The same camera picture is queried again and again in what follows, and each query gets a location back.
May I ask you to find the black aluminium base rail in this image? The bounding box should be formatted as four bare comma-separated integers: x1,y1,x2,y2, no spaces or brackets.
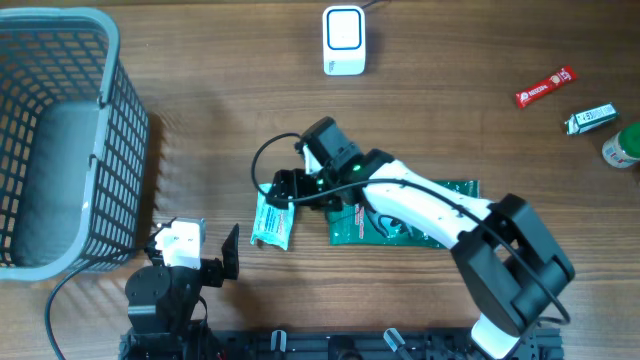
118,327,565,360

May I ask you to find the grey plastic mesh basket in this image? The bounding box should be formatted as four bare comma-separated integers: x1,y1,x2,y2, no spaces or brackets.
1,7,150,282

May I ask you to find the green white small box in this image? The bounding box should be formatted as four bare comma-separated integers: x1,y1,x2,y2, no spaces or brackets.
565,102,619,135

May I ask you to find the green 3M gloves package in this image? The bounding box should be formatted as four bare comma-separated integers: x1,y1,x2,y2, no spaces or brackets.
325,179,481,250

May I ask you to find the red snack stick packet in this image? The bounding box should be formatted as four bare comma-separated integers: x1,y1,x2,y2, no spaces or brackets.
515,66,578,109

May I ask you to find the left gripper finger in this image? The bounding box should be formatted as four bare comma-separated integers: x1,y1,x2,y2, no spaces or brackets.
152,217,176,235
221,224,239,280

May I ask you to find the white barcode scanner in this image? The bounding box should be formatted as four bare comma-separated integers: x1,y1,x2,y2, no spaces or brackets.
322,5,366,76

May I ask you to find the white teal wipes pack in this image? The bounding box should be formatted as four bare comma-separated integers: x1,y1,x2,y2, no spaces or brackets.
250,193,295,251

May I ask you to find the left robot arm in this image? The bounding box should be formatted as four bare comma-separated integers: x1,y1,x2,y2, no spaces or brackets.
119,218,239,360

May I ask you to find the green lid jar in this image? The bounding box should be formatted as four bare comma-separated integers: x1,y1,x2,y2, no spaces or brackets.
602,122,640,168

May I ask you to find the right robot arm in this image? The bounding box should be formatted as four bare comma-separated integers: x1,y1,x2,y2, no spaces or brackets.
263,117,575,359

